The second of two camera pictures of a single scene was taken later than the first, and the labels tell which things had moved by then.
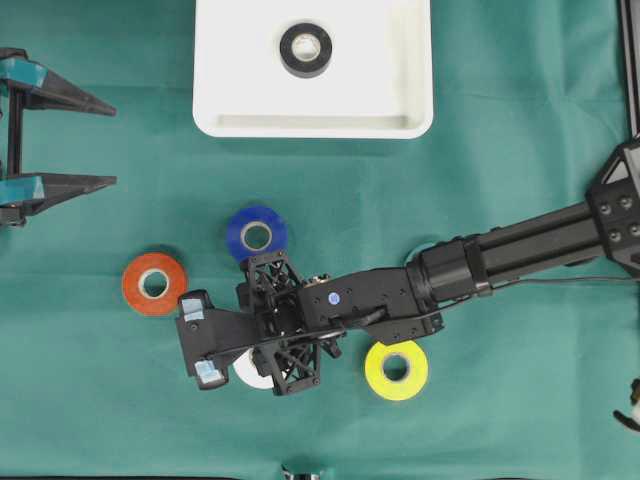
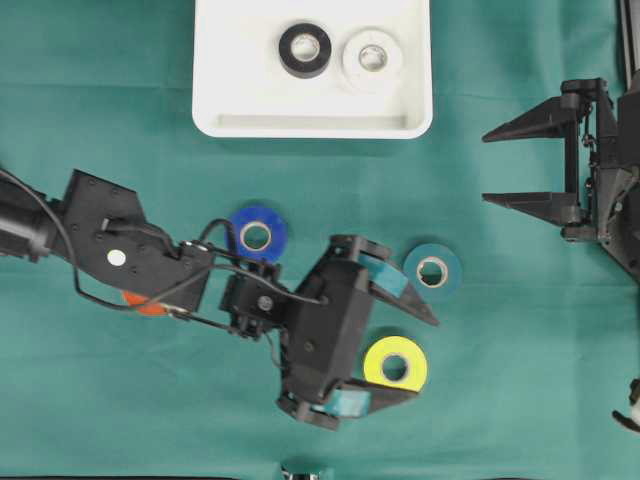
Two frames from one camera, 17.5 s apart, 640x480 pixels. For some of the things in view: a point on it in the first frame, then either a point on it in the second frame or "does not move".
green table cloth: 524,381 does not move
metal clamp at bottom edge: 288,475 does not move
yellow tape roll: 396,390 does not move
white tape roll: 247,370 to 367,81
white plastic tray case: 378,84 does not move
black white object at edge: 633,418 does not move
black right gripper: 274,292 to 617,220
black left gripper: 41,88 to 323,327
